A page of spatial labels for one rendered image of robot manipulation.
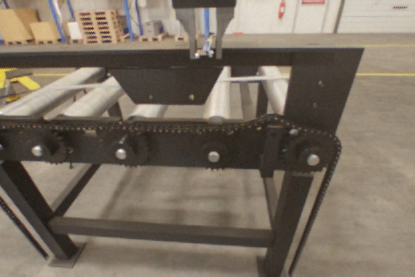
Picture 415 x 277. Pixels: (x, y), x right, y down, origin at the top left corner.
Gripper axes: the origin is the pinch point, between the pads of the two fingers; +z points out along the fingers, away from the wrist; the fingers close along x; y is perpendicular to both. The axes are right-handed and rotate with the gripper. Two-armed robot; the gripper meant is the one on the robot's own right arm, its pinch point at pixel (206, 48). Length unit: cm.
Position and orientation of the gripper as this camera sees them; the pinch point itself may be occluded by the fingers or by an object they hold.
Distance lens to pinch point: 53.8
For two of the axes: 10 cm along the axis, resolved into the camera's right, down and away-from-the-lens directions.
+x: 10.0, 0.2, -0.9
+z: 0.3, 8.4, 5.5
